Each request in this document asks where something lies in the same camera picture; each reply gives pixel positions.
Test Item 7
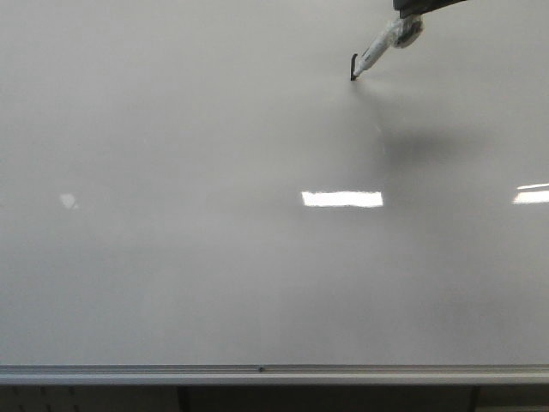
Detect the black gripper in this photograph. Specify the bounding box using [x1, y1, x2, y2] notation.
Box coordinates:
[393, 0, 464, 19]

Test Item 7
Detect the white whiteboard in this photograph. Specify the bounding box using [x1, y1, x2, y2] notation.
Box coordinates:
[1, 1, 548, 365]

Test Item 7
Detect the black drawn marker stroke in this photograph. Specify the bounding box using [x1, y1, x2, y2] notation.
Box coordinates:
[350, 53, 358, 82]

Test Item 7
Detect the aluminium whiteboard marker tray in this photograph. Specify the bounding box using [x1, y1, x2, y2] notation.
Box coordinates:
[1, 364, 548, 386]

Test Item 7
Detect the tape-wrapped black whiteboard marker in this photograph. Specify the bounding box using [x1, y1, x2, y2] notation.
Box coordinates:
[355, 15, 424, 81]

